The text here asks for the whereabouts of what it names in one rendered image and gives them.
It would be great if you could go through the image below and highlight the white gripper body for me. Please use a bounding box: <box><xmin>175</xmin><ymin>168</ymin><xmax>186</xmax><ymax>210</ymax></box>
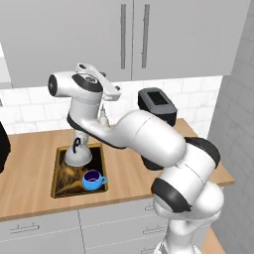
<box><xmin>74</xmin><ymin>63</ymin><xmax>122</xmax><ymax>102</ymax></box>

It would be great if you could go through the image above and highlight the blue mug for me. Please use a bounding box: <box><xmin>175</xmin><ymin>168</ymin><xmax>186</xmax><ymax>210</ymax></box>
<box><xmin>80</xmin><ymin>169</ymin><xmax>109</xmax><ymax>191</ymax></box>

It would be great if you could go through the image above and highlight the dark brown tray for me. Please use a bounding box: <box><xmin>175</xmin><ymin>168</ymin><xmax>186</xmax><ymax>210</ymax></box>
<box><xmin>50</xmin><ymin>142</ymin><xmax>110</xmax><ymax>199</ymax></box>

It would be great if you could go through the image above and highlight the small grey bottle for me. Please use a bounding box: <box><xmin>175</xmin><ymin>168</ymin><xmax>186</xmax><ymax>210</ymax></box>
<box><xmin>98</xmin><ymin>103</ymin><xmax>111</xmax><ymax>129</ymax></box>

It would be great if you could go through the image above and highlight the black toaster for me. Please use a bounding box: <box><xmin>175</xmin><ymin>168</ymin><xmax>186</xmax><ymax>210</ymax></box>
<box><xmin>137</xmin><ymin>86</ymin><xmax>179</xmax><ymax>127</ymax></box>

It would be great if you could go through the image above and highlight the white range hood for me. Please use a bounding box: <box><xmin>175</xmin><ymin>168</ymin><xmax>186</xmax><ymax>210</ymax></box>
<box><xmin>0</xmin><ymin>42</ymin><xmax>14</xmax><ymax>90</ymax></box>

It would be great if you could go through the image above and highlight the black appliance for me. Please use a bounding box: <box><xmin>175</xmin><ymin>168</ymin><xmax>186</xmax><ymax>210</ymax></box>
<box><xmin>0</xmin><ymin>121</ymin><xmax>12</xmax><ymax>175</ymax></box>

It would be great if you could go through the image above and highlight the wide grey drawer front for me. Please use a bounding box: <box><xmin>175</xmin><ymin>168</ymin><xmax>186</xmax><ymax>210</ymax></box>
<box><xmin>0</xmin><ymin>209</ymin><xmax>82</xmax><ymax>240</ymax></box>

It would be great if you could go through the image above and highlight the grey cabinet door handle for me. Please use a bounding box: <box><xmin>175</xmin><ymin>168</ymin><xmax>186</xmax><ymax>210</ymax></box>
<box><xmin>119</xmin><ymin>3</ymin><xmax>128</xmax><ymax>70</ymax></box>
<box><xmin>141</xmin><ymin>3</ymin><xmax>151</xmax><ymax>69</ymax></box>

